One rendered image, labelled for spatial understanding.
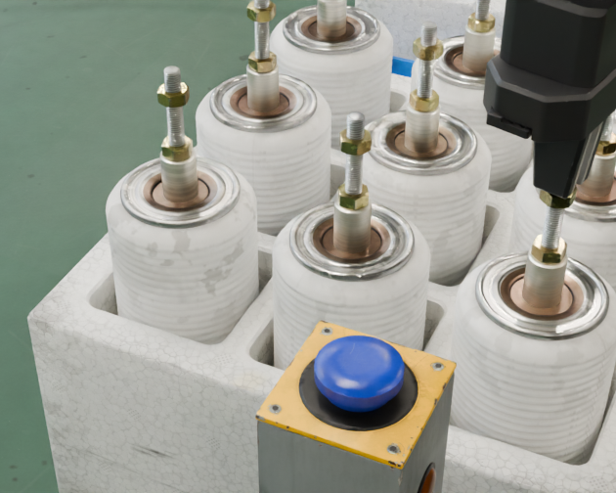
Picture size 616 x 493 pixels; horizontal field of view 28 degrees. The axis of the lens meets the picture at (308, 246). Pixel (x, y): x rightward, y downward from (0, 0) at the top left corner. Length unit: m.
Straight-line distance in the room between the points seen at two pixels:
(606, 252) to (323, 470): 0.30
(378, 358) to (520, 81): 0.14
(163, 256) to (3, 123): 0.62
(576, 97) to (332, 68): 0.38
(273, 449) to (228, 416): 0.22
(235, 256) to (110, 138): 0.55
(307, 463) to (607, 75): 0.23
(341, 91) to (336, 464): 0.44
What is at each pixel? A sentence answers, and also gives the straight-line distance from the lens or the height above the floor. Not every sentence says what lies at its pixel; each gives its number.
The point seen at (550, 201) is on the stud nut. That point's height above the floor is 0.32.
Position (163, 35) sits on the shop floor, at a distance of 1.49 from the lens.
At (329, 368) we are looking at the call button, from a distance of 0.54.
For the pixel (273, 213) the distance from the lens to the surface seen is 0.86.
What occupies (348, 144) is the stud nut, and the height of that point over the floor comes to 0.33.
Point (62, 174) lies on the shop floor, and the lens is 1.26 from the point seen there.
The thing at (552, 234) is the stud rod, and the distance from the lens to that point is 0.68.
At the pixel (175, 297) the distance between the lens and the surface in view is 0.78.
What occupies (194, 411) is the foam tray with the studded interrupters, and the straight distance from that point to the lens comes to 0.78.
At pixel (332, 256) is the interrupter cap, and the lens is 0.72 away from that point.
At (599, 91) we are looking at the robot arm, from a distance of 0.59.
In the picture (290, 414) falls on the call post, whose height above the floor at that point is 0.31.
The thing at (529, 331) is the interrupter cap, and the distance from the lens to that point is 0.68.
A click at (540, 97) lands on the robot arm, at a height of 0.41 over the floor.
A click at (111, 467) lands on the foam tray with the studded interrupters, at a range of 0.87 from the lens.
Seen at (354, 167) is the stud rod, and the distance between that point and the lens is 0.70.
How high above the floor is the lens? 0.71
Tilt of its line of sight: 38 degrees down
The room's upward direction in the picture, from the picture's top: straight up
